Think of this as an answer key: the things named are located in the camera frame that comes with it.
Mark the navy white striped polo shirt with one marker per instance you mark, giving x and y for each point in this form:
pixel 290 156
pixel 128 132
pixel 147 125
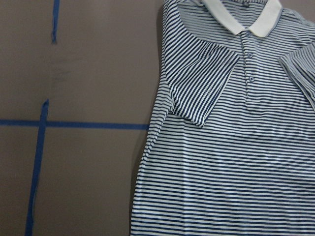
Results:
pixel 230 149

